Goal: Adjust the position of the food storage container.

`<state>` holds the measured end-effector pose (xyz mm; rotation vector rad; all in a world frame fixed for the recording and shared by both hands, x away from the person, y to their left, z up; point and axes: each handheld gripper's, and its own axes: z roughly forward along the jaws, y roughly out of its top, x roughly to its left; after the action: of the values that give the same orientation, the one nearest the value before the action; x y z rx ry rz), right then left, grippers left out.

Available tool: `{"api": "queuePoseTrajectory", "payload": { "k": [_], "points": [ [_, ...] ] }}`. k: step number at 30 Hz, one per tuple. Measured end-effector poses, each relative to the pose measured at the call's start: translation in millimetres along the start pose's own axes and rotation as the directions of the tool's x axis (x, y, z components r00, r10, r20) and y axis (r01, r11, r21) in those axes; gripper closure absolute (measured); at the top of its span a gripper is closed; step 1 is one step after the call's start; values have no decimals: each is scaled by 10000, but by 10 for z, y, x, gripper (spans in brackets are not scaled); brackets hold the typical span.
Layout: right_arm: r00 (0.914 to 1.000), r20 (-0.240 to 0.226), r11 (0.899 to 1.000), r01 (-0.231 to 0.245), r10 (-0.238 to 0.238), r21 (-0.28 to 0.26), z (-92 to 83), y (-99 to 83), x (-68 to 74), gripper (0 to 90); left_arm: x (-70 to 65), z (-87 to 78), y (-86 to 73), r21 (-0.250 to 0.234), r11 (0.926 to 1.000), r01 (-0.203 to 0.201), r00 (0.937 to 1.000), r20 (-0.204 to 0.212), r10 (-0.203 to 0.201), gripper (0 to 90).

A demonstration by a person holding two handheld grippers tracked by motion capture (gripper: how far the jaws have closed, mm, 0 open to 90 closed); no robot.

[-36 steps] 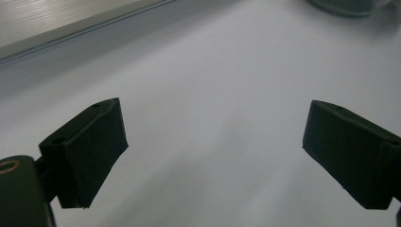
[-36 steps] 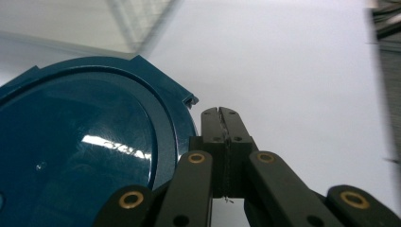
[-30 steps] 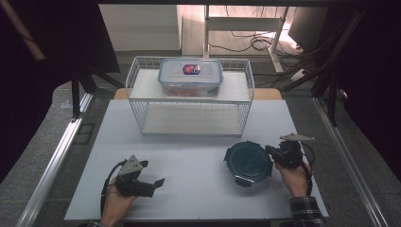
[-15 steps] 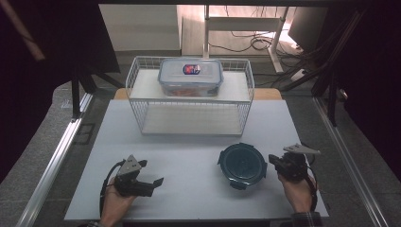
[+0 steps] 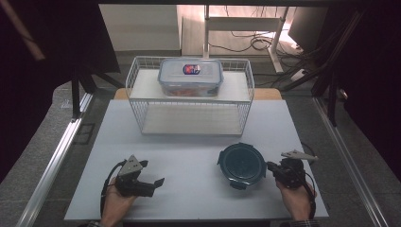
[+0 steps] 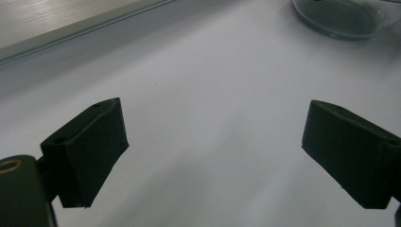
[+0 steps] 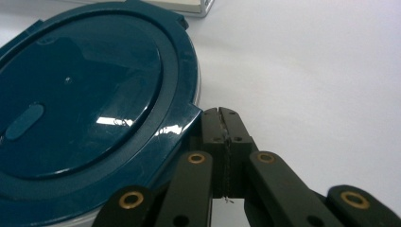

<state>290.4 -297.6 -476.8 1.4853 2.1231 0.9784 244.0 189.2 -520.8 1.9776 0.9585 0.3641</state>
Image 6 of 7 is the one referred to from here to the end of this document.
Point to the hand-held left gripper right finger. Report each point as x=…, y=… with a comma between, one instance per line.
x=353, y=157

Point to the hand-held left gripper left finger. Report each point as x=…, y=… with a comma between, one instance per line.
x=88, y=151

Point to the round dark food container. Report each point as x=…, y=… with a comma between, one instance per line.
x=340, y=19

